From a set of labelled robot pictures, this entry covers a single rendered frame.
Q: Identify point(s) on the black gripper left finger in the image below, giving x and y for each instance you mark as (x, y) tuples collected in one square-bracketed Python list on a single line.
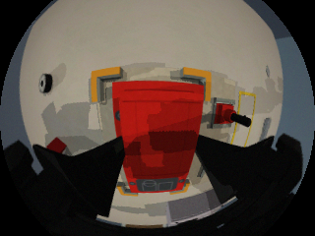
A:
[(92, 174)]

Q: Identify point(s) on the small black toy tyre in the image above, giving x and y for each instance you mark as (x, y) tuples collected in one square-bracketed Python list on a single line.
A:
[(45, 83)]

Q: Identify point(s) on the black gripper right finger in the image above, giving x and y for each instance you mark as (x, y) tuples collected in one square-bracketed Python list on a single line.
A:
[(227, 165)]

